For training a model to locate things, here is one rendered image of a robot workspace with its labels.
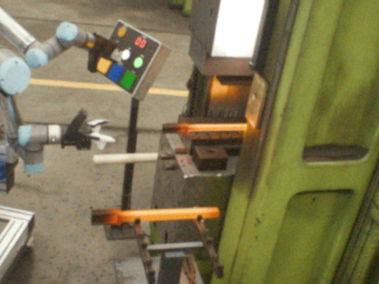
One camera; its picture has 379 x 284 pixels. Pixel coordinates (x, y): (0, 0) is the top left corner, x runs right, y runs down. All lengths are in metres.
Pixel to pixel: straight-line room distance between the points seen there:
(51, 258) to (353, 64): 1.89
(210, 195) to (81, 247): 1.12
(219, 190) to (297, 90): 0.62
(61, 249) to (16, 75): 1.40
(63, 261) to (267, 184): 1.45
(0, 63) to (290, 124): 0.97
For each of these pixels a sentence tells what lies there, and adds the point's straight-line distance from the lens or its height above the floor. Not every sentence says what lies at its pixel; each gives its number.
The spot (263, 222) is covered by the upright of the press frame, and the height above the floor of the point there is 0.88.
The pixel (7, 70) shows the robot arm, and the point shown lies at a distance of 1.88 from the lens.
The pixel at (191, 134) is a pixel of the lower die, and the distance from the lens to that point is 2.20.
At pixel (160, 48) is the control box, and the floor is 1.18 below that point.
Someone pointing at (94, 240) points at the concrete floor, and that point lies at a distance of 3.13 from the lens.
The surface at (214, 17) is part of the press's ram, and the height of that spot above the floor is 1.50.
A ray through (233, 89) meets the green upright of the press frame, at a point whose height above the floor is 1.09.
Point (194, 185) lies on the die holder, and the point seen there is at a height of 0.87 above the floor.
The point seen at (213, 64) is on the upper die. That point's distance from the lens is 2.04.
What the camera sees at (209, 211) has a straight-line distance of 1.86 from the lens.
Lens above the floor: 2.05
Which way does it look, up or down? 30 degrees down
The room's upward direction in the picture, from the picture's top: 10 degrees clockwise
